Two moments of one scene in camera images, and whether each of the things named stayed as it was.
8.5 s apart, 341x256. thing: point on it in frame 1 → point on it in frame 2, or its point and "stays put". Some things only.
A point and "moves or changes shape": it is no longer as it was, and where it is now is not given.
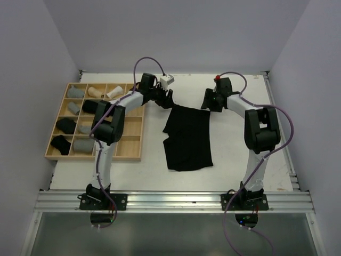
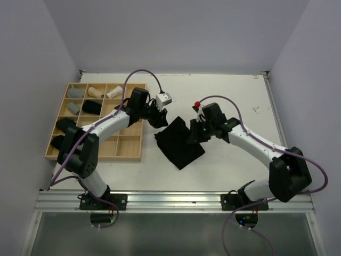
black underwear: [188, 146] moves or changes shape
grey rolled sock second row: [74, 107] stays put
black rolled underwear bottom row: [61, 143] stays put
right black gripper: [208, 103] → [195, 136]
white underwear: [115, 92] stays put
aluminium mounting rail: [68, 201] stays put
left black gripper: [166, 102] → [160, 120]
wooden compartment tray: [71, 139] stays put
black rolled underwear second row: [90, 106] stays put
